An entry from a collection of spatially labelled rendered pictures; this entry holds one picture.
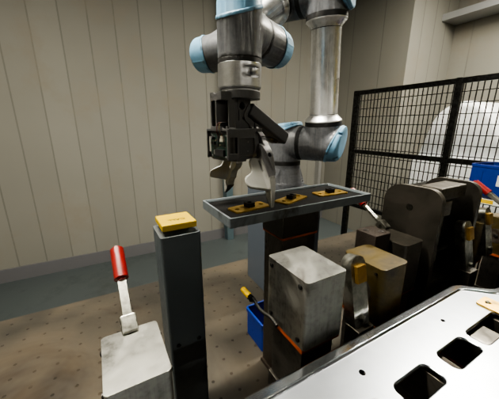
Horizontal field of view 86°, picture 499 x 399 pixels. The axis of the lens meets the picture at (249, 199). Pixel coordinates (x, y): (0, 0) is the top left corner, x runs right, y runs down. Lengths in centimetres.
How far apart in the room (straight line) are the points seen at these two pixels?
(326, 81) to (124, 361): 81
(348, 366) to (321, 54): 76
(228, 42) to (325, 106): 47
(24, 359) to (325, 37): 122
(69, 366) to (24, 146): 220
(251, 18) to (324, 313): 46
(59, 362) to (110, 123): 220
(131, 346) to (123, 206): 259
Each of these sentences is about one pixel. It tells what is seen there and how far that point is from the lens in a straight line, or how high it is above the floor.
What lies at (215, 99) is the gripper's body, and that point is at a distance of 48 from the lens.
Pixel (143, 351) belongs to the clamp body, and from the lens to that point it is 39.
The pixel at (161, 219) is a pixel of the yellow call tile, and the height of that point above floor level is 116.
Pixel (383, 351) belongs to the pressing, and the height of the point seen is 100.
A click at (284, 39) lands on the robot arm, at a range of 60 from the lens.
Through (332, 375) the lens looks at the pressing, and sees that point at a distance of 44.
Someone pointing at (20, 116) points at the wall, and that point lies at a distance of 290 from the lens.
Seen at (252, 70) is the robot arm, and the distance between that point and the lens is 48.
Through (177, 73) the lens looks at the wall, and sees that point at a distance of 298.
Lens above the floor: 132
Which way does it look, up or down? 15 degrees down
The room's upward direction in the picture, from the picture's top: straight up
